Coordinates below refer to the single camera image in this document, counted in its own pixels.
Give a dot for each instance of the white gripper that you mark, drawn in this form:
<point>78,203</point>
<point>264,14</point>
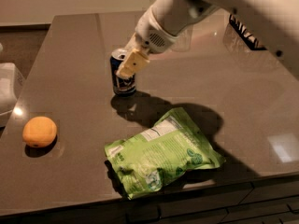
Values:
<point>149,32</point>

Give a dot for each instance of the blue pepsi can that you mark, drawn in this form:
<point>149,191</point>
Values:
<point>122,86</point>

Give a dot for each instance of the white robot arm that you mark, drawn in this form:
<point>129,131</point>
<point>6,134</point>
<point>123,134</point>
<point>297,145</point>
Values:
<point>275,23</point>

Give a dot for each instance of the green rice chip bag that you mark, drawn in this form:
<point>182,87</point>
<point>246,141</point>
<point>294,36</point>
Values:
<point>153,159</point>

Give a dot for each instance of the orange fruit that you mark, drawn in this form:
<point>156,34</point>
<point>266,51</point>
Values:
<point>39,132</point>

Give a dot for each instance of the white appliance at left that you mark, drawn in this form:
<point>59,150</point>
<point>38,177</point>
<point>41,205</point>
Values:
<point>11,82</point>

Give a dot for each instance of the black wire napkin basket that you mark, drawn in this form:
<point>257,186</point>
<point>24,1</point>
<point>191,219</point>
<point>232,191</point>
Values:
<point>249,39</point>

